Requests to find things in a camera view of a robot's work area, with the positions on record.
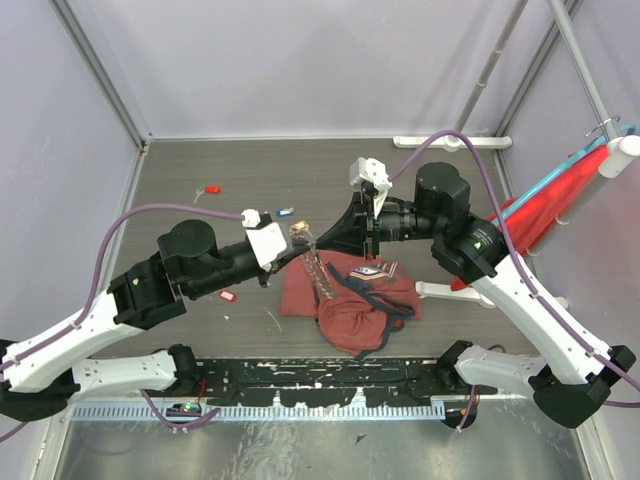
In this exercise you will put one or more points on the key with blue tag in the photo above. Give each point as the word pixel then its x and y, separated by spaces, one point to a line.
pixel 285 212

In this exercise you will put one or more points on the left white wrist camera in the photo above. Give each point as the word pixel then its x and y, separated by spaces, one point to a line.
pixel 268 239

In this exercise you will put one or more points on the dark red shirt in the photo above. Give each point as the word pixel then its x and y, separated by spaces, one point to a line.
pixel 372 299

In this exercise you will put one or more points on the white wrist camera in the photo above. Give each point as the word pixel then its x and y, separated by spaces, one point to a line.
pixel 372 171
pixel 268 239

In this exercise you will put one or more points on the red cloth on hanger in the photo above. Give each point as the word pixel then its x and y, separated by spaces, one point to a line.
pixel 530 221

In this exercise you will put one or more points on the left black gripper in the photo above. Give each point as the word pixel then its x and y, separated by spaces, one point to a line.
pixel 270 269

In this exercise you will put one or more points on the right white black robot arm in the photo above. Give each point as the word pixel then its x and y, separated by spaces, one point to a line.
pixel 574 372

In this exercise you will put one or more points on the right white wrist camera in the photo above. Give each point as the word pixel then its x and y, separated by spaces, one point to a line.
pixel 372 171

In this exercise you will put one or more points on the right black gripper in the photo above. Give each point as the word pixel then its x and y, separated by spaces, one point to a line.
pixel 349 233

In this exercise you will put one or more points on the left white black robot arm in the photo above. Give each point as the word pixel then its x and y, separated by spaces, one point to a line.
pixel 50 371

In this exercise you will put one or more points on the key with red tag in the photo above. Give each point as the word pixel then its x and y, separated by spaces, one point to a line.
pixel 205 190
pixel 227 295

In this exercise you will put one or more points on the slotted cable duct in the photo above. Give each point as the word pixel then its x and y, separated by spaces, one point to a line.
pixel 141 411

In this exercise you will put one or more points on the key with yellow tag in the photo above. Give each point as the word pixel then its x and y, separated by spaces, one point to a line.
pixel 301 231

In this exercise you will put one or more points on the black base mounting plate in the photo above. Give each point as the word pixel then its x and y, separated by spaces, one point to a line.
pixel 319 382

